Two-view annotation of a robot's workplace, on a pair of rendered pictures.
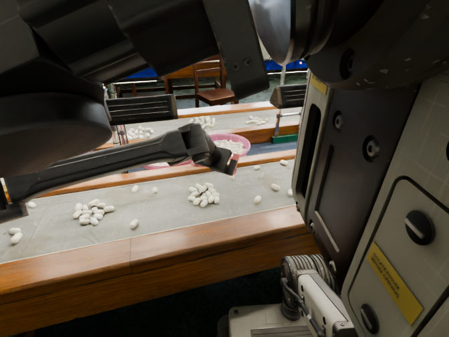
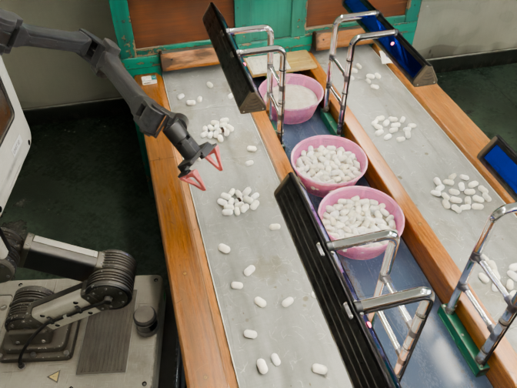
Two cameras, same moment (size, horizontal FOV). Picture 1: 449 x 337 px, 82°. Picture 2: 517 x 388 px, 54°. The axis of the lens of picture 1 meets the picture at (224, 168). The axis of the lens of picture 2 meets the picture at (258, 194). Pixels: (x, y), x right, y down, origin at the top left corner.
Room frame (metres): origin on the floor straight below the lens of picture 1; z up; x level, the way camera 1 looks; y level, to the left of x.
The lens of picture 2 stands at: (0.86, -1.08, 1.92)
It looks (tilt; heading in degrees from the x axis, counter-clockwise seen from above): 44 degrees down; 91
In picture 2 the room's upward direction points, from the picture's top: straight up
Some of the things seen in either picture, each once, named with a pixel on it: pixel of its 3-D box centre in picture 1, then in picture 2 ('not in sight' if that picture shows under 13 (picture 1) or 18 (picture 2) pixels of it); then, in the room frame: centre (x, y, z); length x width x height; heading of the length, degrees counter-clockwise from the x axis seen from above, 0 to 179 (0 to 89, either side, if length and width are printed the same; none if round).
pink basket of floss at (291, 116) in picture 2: not in sight; (290, 100); (0.96, 0.70, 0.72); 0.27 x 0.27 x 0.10
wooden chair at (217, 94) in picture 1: (216, 93); not in sight; (3.20, 0.10, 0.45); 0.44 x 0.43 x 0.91; 124
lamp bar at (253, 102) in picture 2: (71, 114); (230, 51); (0.74, 0.46, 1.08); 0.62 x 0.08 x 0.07; 106
